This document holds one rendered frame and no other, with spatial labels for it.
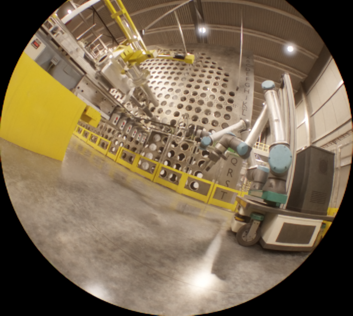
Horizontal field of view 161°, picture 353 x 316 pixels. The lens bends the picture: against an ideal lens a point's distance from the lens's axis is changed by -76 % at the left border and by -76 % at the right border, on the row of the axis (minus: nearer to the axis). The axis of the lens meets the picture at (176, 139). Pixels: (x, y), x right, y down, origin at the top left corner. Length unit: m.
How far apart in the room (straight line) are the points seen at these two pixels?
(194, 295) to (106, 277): 0.26
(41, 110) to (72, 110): 0.30
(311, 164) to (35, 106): 2.09
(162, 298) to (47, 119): 1.23
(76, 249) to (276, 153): 0.96
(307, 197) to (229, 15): 9.23
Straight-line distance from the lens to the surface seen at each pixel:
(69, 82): 1.64
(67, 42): 1.77
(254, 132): 1.06
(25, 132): 1.19
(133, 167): 2.73
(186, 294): 0.49
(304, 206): 1.11
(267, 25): 9.57
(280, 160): 0.77
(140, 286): 0.45
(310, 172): 1.14
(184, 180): 2.30
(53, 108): 1.18
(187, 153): 3.21
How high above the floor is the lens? 0.37
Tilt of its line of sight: 13 degrees up
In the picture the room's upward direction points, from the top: 22 degrees clockwise
